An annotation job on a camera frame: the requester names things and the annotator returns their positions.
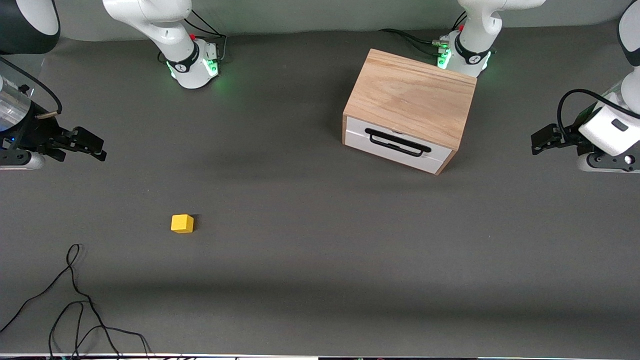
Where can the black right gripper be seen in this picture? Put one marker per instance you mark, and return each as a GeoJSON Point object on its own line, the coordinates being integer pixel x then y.
{"type": "Point", "coordinates": [34, 131]}

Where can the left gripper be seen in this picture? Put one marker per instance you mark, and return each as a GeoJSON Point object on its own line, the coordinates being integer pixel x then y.
{"type": "Point", "coordinates": [570, 134]}

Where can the yellow cube block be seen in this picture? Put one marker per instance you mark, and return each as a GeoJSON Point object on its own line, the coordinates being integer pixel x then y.
{"type": "Point", "coordinates": [181, 223]}

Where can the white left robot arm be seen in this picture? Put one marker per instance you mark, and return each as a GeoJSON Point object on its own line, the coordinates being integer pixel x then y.
{"type": "Point", "coordinates": [475, 30]}

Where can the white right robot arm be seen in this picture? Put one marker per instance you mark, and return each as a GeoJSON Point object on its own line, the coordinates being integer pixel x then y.
{"type": "Point", "coordinates": [167, 30]}

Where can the wooden drawer cabinet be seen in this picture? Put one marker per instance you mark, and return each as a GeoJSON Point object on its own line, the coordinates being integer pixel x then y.
{"type": "Point", "coordinates": [410, 95]}

